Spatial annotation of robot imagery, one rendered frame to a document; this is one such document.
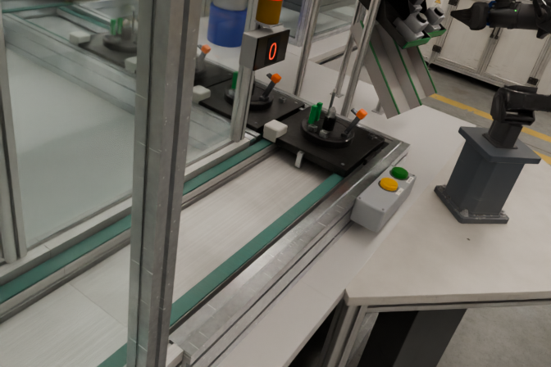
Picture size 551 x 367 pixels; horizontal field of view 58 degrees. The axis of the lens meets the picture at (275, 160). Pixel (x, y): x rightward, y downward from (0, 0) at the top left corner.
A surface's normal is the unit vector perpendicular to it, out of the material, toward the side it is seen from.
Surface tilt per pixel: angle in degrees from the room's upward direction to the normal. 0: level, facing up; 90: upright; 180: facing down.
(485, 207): 90
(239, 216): 0
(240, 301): 0
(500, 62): 90
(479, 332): 0
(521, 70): 90
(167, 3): 90
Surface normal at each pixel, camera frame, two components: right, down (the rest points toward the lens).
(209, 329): 0.18, -0.84
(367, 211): -0.54, 0.35
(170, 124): 0.82, 0.41
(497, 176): 0.20, 0.54
